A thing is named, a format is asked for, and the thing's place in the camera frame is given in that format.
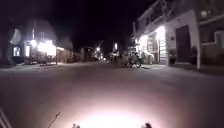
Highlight building with lit front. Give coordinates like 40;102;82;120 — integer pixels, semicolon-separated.
9;19;74;66

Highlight parked motorcycle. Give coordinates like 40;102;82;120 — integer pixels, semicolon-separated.
125;51;143;69

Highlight grey asphalt road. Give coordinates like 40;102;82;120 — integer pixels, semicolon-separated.
0;60;224;128

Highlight white building with balcony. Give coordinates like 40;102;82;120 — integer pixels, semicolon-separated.
131;0;224;70

